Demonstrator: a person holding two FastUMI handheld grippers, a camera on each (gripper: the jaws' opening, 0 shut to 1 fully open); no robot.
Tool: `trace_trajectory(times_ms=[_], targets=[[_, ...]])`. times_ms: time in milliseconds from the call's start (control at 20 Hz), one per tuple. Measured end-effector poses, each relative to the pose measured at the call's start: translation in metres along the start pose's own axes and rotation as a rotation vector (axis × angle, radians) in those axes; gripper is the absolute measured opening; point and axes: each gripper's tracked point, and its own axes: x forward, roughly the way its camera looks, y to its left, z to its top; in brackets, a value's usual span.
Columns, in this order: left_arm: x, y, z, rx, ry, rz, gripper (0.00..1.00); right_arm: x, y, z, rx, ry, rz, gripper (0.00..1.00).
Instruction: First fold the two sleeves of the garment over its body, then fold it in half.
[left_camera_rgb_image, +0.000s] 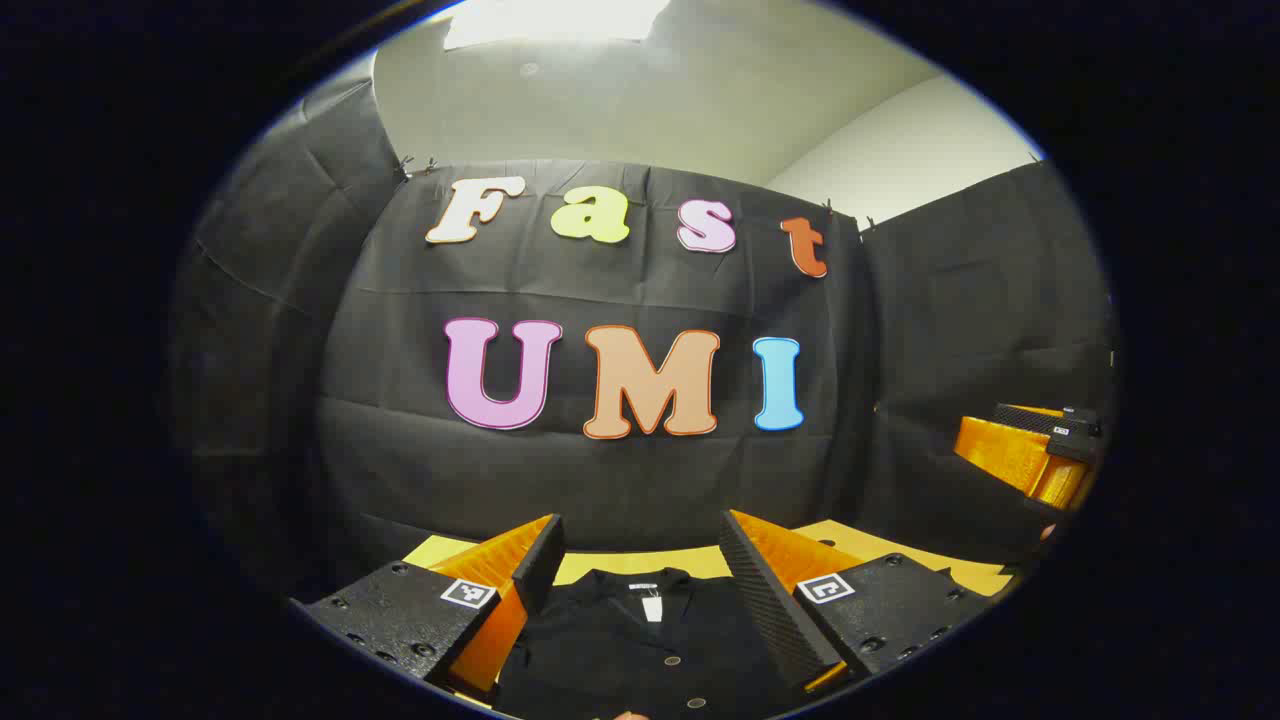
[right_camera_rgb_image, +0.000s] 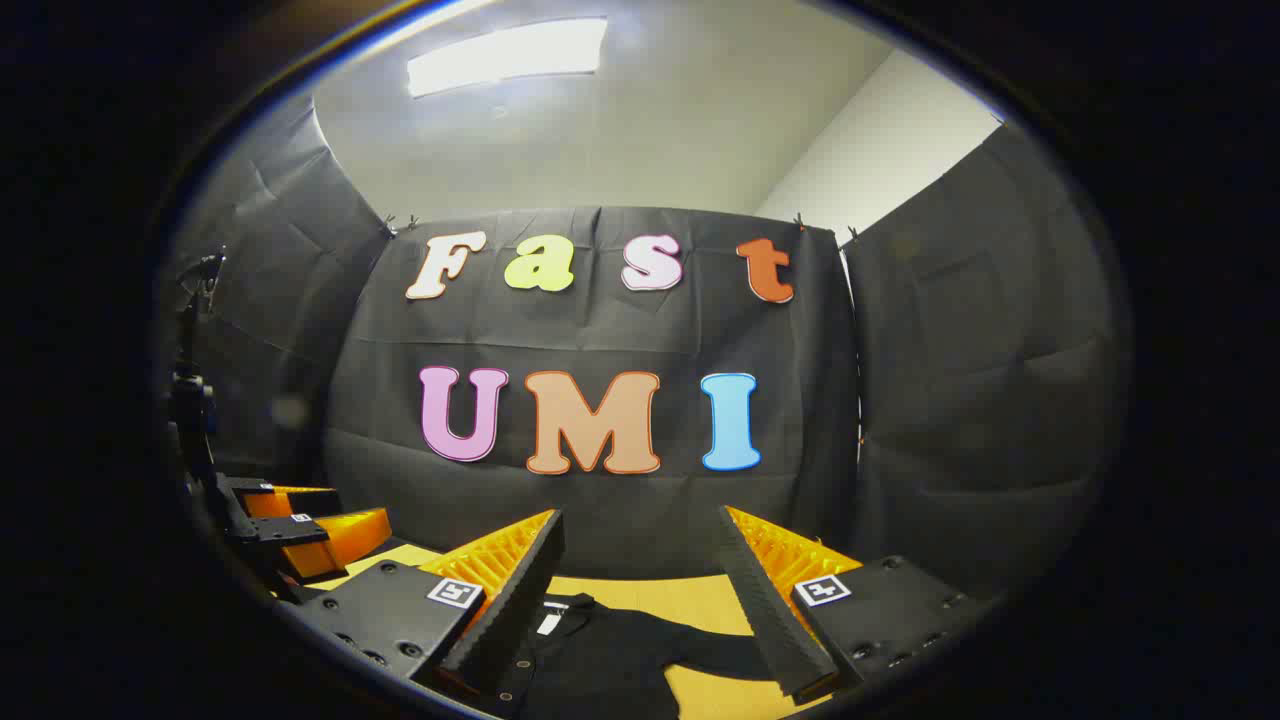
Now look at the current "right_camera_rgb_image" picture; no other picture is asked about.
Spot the ceiling light panel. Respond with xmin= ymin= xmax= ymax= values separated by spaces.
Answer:
xmin=405 ymin=17 xmax=609 ymax=99

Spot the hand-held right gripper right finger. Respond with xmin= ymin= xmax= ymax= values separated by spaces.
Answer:
xmin=718 ymin=505 xmax=979 ymax=703

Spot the black buttoned jacket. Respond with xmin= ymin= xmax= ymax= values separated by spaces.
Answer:
xmin=498 ymin=593 xmax=793 ymax=720

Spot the black backdrop cloth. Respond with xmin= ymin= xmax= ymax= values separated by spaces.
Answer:
xmin=163 ymin=95 xmax=1133 ymax=606

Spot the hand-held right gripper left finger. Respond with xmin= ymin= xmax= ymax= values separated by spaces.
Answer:
xmin=292 ymin=508 xmax=567 ymax=696

